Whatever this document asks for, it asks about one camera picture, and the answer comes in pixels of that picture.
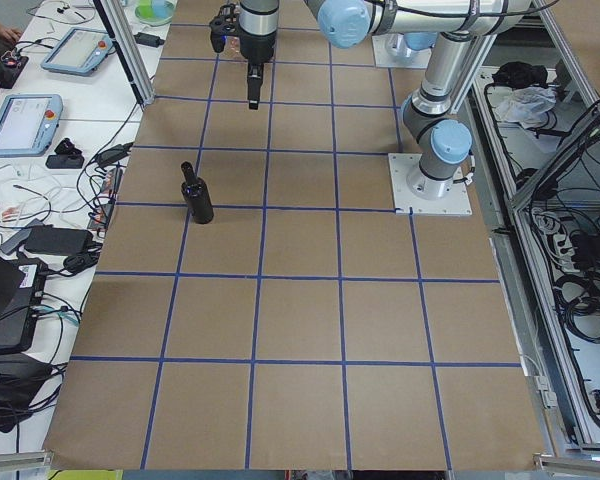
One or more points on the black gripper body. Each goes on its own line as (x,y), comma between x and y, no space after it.
(257,47)

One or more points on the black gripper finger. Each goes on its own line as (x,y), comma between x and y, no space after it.
(254,84)

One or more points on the dark glass wine bottle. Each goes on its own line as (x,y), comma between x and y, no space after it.
(196,195)

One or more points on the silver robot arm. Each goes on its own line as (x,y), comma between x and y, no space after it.
(445,143)

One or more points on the green bowl with blocks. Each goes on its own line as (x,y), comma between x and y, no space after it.
(154,12)

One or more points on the upper blue teach pendant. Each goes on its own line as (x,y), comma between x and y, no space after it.
(79,52)

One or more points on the blue teach pendant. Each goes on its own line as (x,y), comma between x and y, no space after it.
(79,52)
(28,123)

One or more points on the lower blue teach pendant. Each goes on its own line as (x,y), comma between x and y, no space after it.
(28,123)

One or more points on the black power adapter brick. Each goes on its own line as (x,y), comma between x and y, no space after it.
(57,241)

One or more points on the black laptop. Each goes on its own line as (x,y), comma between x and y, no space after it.
(21,288)

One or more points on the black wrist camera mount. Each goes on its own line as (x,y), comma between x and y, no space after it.
(223,25)

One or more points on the aluminium frame post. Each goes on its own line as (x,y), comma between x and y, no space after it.
(116,24)

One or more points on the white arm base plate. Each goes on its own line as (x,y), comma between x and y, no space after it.
(414,193)

